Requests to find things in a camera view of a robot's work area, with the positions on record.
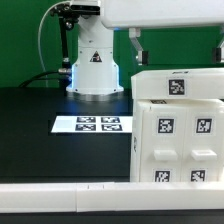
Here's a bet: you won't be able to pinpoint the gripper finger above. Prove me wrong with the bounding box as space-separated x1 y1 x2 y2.
212 30 224 63

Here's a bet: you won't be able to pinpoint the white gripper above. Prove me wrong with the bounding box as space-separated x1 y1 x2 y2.
100 0 224 64

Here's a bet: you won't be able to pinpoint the white cabinet block with hole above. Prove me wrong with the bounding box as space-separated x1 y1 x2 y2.
131 68 224 100

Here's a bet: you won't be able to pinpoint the small white cabinet panel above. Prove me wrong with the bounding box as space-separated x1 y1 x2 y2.
181 106 224 182

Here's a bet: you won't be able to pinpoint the white cabinet body box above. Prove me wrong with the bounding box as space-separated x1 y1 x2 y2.
130 99 224 183

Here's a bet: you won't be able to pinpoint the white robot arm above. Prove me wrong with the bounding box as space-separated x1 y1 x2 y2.
67 0 224 99

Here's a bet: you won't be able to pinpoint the white marker sheet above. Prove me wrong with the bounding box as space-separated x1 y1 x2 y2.
51 116 132 133

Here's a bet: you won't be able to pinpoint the white front fence bar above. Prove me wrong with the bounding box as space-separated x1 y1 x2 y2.
0 182 224 213

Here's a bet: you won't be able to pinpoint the black camera on stand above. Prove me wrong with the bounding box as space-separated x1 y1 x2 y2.
50 1 100 88

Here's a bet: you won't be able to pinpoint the grey white cable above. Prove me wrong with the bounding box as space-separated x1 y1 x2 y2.
37 0 71 88

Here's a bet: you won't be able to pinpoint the black base cables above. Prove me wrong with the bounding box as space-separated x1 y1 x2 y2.
18 70 69 89

